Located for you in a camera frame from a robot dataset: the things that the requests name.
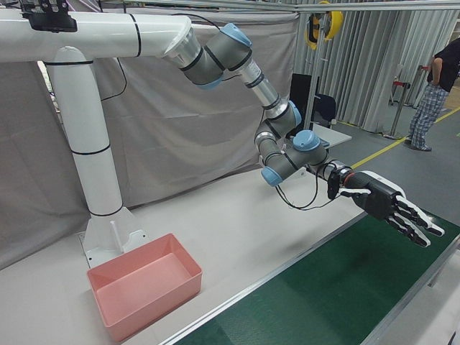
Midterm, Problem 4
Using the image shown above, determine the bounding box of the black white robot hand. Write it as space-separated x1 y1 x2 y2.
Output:
341 171 446 249

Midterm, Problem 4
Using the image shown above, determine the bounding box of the pink plastic basket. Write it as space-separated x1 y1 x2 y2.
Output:
86 232 204 342

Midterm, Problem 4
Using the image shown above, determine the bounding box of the grey desk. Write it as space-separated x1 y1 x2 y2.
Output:
287 124 352 150

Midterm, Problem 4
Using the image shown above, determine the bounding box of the green conveyor belt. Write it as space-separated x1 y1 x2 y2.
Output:
157 206 460 345

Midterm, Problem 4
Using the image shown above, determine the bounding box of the person in plaid trousers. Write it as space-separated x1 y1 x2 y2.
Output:
404 34 460 152

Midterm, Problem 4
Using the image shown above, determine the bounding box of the dark office chair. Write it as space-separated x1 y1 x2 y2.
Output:
313 93 337 127

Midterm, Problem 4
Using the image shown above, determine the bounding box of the red belt barrier stand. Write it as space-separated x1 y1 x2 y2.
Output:
390 79 411 107

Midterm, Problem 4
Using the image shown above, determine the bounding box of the grey pleated curtain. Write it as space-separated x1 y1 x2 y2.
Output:
294 9 460 136

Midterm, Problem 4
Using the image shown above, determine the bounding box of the black upright screen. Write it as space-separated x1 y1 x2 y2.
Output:
289 73 320 127

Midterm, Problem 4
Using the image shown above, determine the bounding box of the grey fabric curtain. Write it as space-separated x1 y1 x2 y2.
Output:
0 3 306 270

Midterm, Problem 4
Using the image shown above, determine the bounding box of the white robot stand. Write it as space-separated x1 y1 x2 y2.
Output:
0 10 191 269

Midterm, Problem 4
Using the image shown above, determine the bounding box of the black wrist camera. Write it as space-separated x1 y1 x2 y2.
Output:
327 171 341 200

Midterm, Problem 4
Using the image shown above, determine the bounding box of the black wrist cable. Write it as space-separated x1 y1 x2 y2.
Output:
275 163 342 212

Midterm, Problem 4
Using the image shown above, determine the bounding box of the yellow hose reel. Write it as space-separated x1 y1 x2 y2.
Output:
304 9 344 51

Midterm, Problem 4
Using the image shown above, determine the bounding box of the black head camera mount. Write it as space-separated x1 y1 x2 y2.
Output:
20 0 78 34

